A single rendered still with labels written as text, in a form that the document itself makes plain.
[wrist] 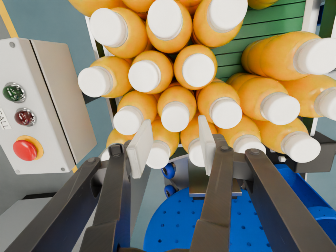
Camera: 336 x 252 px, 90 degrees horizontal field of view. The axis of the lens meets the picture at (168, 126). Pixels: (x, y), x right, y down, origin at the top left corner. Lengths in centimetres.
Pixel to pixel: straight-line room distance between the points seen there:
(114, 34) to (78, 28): 129
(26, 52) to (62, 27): 130
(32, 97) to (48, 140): 7
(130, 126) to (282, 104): 20
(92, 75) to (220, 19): 17
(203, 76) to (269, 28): 25
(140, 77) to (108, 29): 6
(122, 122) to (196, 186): 21
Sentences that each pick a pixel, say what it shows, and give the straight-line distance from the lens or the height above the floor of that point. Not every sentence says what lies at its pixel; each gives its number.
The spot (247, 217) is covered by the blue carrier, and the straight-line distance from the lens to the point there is 41.
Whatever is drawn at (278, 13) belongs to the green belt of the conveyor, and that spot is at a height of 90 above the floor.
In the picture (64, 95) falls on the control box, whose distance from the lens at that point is 33.
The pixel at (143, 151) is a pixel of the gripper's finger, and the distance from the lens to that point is 16.
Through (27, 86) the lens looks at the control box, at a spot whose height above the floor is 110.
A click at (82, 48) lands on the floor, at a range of 151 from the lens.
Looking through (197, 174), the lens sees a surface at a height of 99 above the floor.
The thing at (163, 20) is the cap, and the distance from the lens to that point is 22.
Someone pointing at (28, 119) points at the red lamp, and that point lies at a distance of 30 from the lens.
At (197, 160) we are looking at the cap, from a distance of 26.
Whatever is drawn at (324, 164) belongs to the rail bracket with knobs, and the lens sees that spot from 46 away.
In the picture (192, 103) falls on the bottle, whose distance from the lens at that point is 27.
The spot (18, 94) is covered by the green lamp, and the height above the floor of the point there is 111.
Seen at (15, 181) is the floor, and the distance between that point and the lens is 253.
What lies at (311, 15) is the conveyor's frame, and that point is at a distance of 49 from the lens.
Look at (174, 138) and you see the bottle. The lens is 29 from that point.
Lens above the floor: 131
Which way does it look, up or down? 68 degrees down
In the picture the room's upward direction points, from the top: 167 degrees counter-clockwise
